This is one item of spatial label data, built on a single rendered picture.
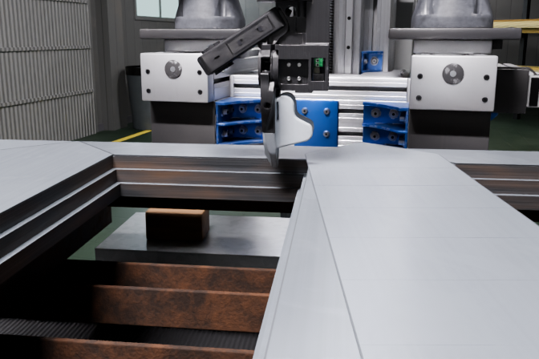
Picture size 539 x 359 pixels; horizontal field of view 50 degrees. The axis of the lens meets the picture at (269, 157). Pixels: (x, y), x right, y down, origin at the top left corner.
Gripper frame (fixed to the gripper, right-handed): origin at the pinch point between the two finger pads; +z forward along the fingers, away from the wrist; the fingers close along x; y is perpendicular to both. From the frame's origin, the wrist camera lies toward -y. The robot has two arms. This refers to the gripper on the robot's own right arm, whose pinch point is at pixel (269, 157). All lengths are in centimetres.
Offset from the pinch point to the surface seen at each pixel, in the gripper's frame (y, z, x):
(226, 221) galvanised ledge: -12.1, 19.7, 32.6
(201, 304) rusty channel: -7.4, 16.8, -7.1
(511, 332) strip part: 17.8, 0.8, -39.9
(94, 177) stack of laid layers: -21.6, 2.4, -3.2
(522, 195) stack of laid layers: 31.1, 4.5, 1.5
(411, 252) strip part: 13.9, 0.8, -28.7
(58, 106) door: -257, 52, 450
